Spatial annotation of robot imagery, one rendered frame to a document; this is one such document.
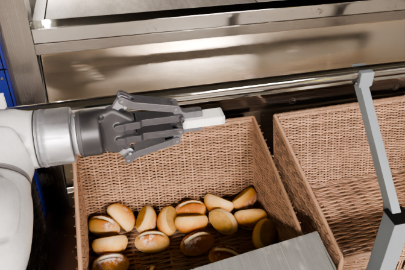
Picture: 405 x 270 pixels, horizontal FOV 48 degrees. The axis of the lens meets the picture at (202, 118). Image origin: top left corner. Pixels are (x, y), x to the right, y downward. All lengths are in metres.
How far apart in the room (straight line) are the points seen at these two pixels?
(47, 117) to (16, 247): 0.20
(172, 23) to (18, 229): 0.75
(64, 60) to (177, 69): 0.30
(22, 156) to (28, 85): 0.60
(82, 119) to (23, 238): 0.19
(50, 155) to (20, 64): 0.57
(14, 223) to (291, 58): 0.97
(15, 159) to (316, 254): 0.74
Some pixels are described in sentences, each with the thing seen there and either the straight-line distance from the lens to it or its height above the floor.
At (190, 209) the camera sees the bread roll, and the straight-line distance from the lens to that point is 1.38.
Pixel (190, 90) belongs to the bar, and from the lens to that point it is 0.88.
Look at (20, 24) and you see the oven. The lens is 1.20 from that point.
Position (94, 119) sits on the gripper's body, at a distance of 0.70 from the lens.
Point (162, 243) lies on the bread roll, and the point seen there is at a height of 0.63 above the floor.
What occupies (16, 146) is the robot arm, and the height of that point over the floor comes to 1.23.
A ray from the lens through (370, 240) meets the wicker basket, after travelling 1.44.
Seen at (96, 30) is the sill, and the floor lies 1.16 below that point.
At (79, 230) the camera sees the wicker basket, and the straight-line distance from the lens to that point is 1.16.
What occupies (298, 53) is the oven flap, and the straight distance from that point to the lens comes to 1.38.
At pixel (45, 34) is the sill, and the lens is 1.21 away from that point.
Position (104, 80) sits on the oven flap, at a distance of 1.26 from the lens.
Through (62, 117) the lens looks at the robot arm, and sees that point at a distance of 0.70.
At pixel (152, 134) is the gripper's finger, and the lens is 0.73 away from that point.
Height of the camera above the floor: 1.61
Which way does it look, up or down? 34 degrees down
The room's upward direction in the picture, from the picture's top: straight up
